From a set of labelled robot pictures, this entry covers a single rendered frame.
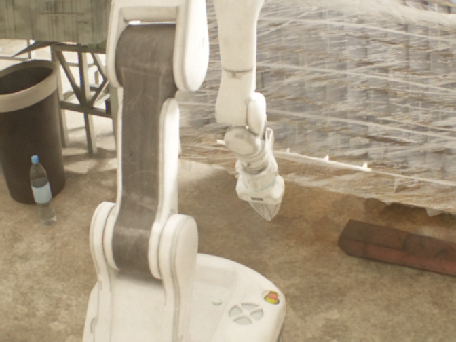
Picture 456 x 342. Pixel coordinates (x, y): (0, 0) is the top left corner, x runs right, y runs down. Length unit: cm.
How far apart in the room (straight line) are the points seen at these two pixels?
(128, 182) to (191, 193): 143
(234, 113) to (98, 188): 179
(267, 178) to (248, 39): 37
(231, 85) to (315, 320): 118
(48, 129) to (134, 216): 142
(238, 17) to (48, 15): 141
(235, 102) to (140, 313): 57
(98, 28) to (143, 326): 119
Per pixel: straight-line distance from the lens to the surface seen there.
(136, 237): 141
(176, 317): 147
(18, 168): 285
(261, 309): 174
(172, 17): 138
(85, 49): 299
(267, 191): 146
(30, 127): 274
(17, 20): 263
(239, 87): 121
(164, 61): 136
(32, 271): 256
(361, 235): 243
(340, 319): 222
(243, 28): 117
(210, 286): 192
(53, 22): 246
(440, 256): 238
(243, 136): 127
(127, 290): 153
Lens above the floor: 157
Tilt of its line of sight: 31 degrees down
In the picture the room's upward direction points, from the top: 3 degrees counter-clockwise
